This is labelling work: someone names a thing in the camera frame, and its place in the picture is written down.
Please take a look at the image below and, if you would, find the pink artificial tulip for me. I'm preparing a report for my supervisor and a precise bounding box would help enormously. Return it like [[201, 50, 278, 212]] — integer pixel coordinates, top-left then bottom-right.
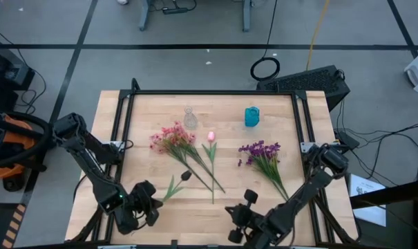
[[201, 130, 218, 205]]

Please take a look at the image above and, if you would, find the black power strip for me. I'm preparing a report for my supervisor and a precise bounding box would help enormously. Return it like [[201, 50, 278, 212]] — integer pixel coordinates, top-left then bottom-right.
[[162, 6, 189, 16]]

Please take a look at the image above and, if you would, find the black floor cable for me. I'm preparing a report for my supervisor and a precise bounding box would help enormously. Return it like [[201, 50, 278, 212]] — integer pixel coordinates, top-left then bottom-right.
[[336, 98, 418, 187]]

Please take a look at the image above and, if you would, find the black desk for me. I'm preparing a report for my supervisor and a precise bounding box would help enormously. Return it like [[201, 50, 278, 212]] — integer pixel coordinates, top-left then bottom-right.
[[349, 178, 418, 249]]

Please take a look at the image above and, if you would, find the black aluminium table frame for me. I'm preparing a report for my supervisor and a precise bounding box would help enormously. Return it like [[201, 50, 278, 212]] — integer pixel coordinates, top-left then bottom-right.
[[65, 77, 363, 249]]

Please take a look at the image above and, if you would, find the clear glass vase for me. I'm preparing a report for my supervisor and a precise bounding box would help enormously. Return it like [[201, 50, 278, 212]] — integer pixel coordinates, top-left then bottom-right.
[[183, 106, 198, 131]]

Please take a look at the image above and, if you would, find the green flower stem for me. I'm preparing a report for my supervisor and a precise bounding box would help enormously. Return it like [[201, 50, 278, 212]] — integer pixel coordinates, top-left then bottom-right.
[[162, 169, 193, 204]]

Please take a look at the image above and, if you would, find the yellow hanging cable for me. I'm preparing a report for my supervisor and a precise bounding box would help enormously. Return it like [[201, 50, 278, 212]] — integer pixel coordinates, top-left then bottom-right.
[[305, 0, 331, 72]]

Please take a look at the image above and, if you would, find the orange vacuum cleaner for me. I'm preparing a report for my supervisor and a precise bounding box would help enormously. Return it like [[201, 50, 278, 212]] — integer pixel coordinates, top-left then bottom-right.
[[0, 109, 56, 193]]

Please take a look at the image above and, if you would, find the purple artificial flower bunch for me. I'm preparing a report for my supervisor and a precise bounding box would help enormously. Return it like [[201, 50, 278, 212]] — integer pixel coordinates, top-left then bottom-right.
[[238, 140, 289, 201], [253, 140, 289, 201]]

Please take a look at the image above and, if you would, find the white printed paper sheet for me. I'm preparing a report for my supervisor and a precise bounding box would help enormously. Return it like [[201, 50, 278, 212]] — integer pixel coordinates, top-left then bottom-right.
[[348, 174, 388, 228]]

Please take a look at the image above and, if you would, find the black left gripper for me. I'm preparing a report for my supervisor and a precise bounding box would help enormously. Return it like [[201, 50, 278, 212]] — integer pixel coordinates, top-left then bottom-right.
[[125, 179, 164, 228]]

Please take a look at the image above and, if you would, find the black power adapter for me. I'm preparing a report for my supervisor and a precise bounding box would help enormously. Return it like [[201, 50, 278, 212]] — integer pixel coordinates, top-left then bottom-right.
[[334, 129, 361, 150]]

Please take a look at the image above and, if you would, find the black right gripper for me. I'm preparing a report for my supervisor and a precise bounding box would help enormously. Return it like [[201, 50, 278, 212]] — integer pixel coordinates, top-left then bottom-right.
[[225, 189, 261, 245]]

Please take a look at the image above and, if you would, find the black hanging cable with coil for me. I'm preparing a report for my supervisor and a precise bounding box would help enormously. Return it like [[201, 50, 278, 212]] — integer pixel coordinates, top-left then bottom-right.
[[249, 0, 281, 82]]

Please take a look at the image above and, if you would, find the black computer tower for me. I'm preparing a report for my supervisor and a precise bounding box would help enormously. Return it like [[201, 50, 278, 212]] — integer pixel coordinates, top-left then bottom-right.
[[256, 64, 351, 112]]

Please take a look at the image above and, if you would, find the blue glass vase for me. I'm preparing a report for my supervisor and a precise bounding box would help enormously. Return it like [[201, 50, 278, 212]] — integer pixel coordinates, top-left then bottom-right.
[[244, 106, 260, 128]]

